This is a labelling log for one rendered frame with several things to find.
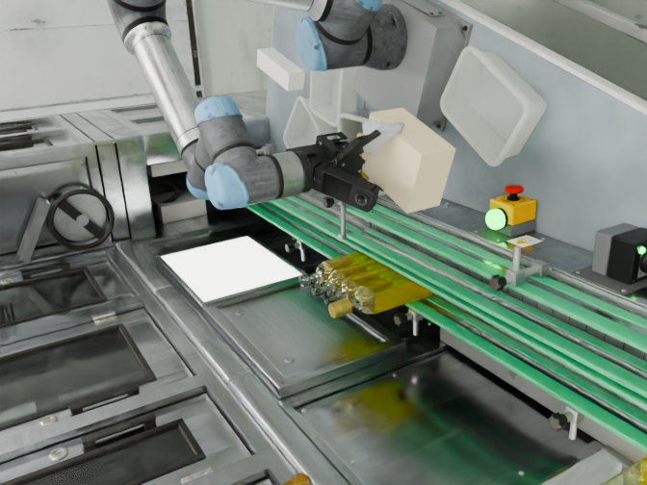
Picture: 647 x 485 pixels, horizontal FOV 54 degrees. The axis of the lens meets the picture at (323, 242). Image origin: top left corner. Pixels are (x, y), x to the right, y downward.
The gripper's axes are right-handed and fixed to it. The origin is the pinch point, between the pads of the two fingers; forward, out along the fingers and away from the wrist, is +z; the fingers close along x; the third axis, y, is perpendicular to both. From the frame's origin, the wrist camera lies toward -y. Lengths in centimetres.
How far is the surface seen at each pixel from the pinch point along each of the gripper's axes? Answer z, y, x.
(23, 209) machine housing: -56, 111, 73
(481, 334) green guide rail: 18.3, -17.8, 36.0
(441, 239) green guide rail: 19.2, 1.8, 24.9
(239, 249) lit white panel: 3, 70, 76
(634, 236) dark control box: 30.0, -31.1, 2.8
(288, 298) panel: 0, 32, 63
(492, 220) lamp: 24.9, -5.2, 16.3
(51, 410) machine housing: -64, 19, 63
